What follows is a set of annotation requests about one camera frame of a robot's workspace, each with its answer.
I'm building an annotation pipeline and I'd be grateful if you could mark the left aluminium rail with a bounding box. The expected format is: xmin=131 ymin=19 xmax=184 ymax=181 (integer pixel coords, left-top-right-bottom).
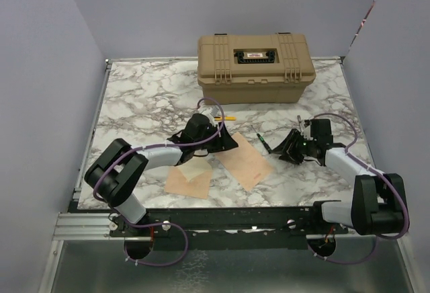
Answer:
xmin=53 ymin=213 xmax=111 ymax=241

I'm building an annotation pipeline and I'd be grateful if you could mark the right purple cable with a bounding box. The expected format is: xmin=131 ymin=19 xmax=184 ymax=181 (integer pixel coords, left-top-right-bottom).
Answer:
xmin=311 ymin=113 xmax=411 ymax=265

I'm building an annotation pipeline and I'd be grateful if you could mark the black green marker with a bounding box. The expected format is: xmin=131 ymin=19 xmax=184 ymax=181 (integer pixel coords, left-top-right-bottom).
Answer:
xmin=257 ymin=133 xmax=272 ymax=153

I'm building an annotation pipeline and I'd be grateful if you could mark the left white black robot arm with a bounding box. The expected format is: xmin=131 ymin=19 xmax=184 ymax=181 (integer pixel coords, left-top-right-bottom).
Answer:
xmin=84 ymin=113 xmax=239 ymax=236

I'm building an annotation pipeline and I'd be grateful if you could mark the yellow black pen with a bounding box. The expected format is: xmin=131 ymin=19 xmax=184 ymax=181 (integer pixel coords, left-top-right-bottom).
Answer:
xmin=214 ymin=116 xmax=237 ymax=121

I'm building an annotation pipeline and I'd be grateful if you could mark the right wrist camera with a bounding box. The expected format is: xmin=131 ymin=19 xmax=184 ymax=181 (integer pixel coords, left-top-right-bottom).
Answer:
xmin=297 ymin=115 xmax=312 ymax=140

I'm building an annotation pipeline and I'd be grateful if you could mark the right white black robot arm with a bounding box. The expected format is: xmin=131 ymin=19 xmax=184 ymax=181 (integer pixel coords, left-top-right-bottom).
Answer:
xmin=272 ymin=116 xmax=410 ymax=239

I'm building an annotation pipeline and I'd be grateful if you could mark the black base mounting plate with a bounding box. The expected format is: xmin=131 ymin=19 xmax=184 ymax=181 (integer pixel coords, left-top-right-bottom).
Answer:
xmin=68 ymin=206 xmax=347 ymax=251

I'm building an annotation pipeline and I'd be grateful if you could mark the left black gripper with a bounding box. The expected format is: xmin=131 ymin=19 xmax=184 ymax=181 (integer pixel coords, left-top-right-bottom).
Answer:
xmin=193 ymin=122 xmax=238 ymax=153

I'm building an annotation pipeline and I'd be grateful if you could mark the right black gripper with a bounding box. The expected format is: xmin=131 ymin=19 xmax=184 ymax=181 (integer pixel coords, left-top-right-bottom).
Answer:
xmin=272 ymin=128 xmax=317 ymax=165

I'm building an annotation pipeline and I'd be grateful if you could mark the peach paper letter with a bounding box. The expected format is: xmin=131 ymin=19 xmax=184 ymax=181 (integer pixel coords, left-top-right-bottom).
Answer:
xmin=215 ymin=132 xmax=274 ymax=192

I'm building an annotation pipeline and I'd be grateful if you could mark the tan plastic toolbox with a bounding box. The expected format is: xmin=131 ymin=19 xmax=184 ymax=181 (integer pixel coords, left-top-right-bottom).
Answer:
xmin=198 ymin=32 xmax=316 ymax=105

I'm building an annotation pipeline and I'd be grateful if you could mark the peach paper envelope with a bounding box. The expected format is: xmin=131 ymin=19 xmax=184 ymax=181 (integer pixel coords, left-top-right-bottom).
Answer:
xmin=164 ymin=158 xmax=212 ymax=199

